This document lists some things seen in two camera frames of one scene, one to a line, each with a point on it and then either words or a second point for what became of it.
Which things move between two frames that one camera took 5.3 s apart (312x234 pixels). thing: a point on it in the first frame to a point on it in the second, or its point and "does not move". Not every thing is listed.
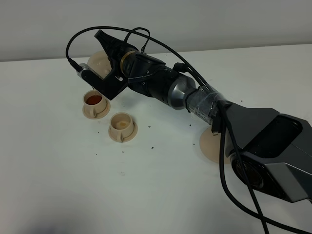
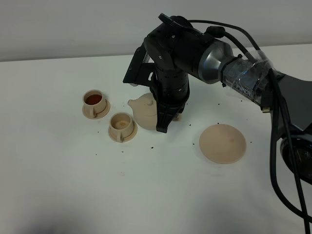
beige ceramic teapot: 99,62 to 145,113
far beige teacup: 94,102 does not move
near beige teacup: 121,126 does not move
